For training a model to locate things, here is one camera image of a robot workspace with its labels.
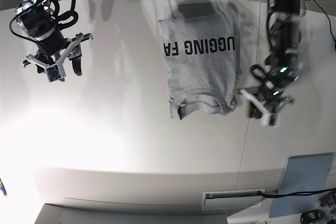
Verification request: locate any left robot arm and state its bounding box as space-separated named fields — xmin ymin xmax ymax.
xmin=240 ymin=0 xmax=306 ymax=126

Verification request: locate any black floor cable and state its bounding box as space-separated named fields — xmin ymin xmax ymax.
xmin=248 ymin=0 xmax=336 ymax=50

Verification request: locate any black battery pack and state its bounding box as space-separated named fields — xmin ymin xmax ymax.
xmin=300 ymin=209 xmax=325 ymax=224

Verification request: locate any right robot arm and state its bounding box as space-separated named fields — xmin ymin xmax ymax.
xmin=14 ymin=0 xmax=263 ymax=119

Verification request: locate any white cable slot plate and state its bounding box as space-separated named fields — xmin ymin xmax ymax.
xmin=201 ymin=188 xmax=266 ymax=211

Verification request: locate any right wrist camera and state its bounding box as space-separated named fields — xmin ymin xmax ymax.
xmin=45 ymin=64 xmax=66 ymax=82

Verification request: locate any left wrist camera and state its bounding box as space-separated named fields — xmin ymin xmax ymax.
xmin=260 ymin=113 xmax=280 ymax=127

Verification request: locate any grey T-shirt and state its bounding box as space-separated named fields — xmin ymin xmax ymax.
xmin=159 ymin=3 xmax=239 ymax=120

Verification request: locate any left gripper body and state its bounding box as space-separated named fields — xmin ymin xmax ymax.
xmin=239 ymin=81 xmax=295 ymax=114

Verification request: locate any blue-grey board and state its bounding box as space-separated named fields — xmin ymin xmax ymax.
xmin=269 ymin=153 xmax=333 ymax=218

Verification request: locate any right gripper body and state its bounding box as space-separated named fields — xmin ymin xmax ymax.
xmin=22 ymin=32 xmax=94 ymax=72

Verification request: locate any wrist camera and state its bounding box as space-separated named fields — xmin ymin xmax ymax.
xmin=45 ymin=64 xmax=66 ymax=82
xmin=260 ymin=113 xmax=280 ymax=127

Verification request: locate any orange blue tool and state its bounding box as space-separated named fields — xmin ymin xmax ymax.
xmin=0 ymin=179 xmax=7 ymax=197

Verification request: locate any black cable on table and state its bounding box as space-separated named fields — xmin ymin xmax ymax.
xmin=258 ymin=187 xmax=336 ymax=199

